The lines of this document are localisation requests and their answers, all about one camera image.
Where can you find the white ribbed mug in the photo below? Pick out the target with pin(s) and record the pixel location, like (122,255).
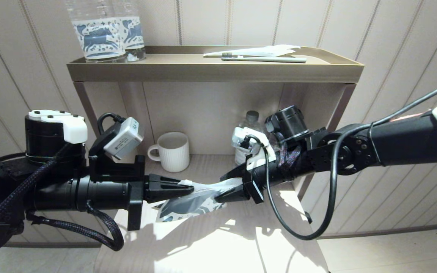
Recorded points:
(175,153)

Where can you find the blue horse print pouch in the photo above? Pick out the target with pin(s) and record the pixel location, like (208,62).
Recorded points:
(188,204)

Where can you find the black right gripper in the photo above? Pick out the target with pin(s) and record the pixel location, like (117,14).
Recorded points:
(254,187)

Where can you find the black left camera bracket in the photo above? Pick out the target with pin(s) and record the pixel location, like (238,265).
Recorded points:
(116,172)

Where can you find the small black knob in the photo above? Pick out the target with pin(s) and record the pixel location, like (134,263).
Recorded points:
(308,217)

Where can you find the white right camera bracket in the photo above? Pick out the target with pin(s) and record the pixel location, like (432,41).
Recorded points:
(260,159)

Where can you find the small clear water bottle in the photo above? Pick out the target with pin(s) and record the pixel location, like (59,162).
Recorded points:
(252,119)

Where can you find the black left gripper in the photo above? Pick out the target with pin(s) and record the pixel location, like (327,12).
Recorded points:
(135,204)

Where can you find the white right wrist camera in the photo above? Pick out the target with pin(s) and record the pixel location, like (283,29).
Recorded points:
(241,136)

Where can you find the large horse label water bottle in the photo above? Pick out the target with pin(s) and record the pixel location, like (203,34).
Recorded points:
(97,38)
(135,34)

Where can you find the brown shelf unit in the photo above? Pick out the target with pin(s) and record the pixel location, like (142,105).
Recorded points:
(165,72)

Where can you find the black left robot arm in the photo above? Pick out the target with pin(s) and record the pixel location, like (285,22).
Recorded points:
(70,193)

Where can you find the pale green toothbrush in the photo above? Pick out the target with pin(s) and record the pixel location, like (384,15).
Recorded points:
(271,59)

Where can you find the white paper wrapper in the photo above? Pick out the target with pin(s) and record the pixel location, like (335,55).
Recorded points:
(268,51)

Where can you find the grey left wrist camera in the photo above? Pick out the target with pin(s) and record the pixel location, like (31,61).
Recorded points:
(123,138)

